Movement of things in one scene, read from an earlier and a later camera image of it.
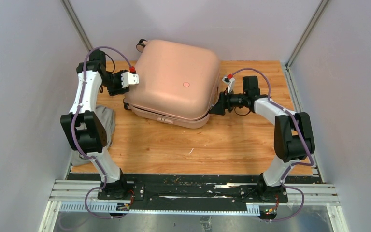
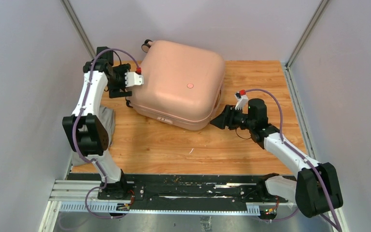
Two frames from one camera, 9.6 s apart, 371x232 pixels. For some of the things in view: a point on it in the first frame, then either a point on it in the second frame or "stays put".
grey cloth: [106, 117] stays put
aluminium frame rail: [81, 195] stays put
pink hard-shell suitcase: [179, 81] stays put
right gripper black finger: [219, 108] to [225, 119]
